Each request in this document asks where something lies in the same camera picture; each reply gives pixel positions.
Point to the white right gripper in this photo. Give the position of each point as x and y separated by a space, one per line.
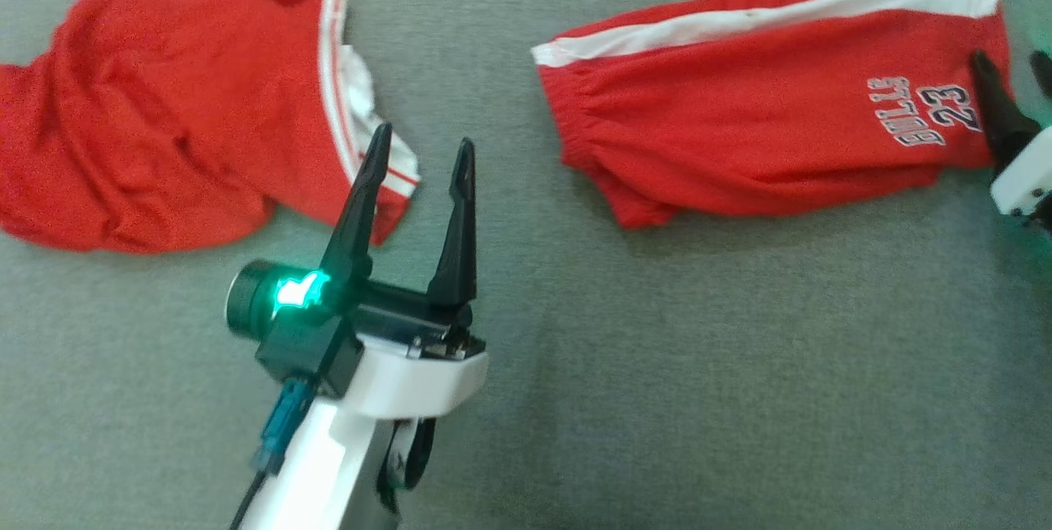
1029 181

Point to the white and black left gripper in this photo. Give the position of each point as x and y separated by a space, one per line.
419 374

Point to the red and white jersey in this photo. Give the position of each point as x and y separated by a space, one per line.
164 111

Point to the red shorts white stripe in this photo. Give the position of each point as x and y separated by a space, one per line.
740 111

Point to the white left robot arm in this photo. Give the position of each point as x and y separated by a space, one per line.
320 472

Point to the grey fabric sofa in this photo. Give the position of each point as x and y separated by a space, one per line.
674 366

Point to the black wrist camera green light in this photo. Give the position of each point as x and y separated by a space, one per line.
288 324

